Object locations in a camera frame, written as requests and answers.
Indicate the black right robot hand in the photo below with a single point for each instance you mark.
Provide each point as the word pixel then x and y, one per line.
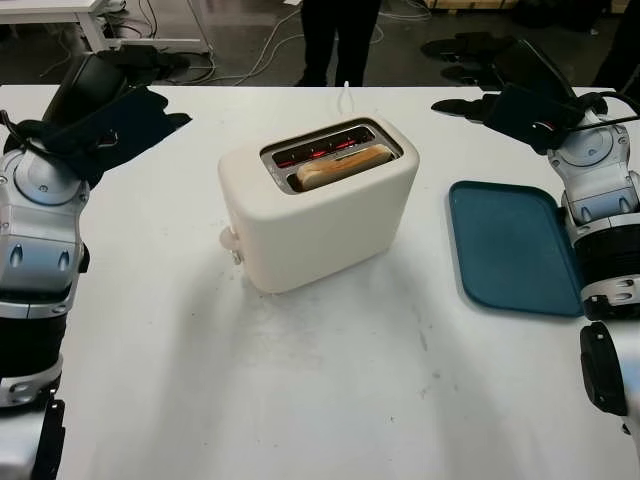
pixel 530 70

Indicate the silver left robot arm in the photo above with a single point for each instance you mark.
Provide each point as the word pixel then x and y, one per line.
pixel 40 225

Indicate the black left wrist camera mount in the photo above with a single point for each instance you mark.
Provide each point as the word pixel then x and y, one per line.
pixel 75 145

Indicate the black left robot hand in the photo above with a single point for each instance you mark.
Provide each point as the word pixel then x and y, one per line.
pixel 90 85

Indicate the cream two-slot toaster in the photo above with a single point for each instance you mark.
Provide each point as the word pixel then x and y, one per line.
pixel 320 235

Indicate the teal plastic tray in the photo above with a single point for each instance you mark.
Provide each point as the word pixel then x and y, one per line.
pixel 510 245

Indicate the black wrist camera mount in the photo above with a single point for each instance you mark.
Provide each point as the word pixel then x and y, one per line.
pixel 540 125
pixel 75 145

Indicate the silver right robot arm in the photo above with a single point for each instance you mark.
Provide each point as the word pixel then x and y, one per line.
pixel 600 160

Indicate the person in dark clothes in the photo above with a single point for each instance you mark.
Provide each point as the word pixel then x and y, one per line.
pixel 622 45

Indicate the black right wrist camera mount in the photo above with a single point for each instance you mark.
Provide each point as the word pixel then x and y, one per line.
pixel 540 125

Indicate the person in black trousers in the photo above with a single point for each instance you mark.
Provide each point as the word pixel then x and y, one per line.
pixel 340 45

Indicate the white desk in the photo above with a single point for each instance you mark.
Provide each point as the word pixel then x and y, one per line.
pixel 100 10

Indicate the slice of toast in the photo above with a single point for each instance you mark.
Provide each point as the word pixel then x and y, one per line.
pixel 340 167

